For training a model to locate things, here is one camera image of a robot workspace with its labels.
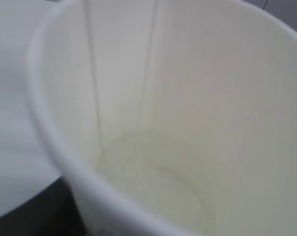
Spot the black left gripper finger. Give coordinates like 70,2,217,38
0,178,86,236

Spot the white paper cup green logo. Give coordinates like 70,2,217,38
27,0,297,236

